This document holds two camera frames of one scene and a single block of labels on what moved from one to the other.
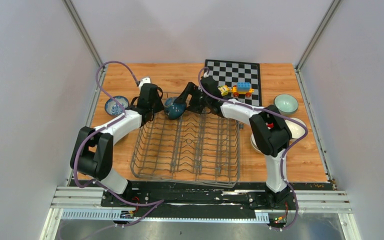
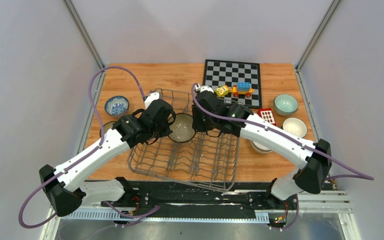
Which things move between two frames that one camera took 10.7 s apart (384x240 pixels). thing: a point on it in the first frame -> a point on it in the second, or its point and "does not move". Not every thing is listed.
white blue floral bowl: x=113 y=109 does not move
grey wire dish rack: x=197 y=148 does not move
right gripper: x=189 y=89 -> x=197 y=126
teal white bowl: x=296 y=130 does not move
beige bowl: x=254 y=144 does not move
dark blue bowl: x=172 y=110 -> x=182 y=128
